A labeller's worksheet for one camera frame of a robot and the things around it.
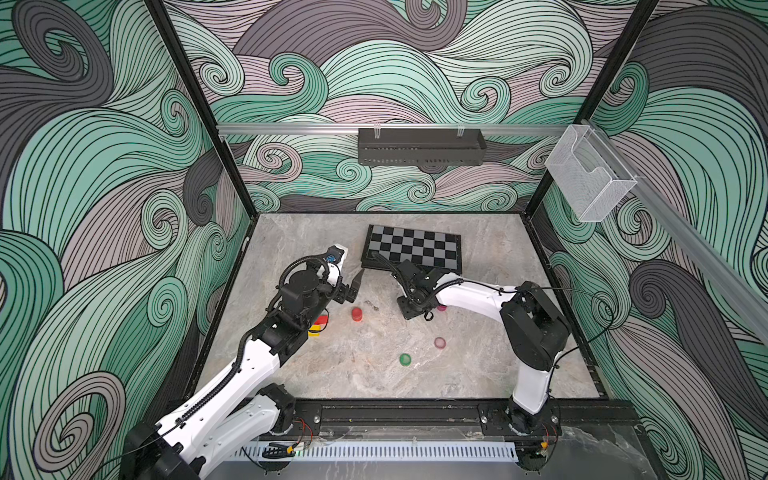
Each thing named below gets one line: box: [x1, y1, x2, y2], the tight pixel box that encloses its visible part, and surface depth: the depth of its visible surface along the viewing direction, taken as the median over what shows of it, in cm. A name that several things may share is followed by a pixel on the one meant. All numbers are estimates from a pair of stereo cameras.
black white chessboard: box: [361, 224, 463, 275], surface depth 106 cm
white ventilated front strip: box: [233, 441, 519, 462], surface depth 71 cm
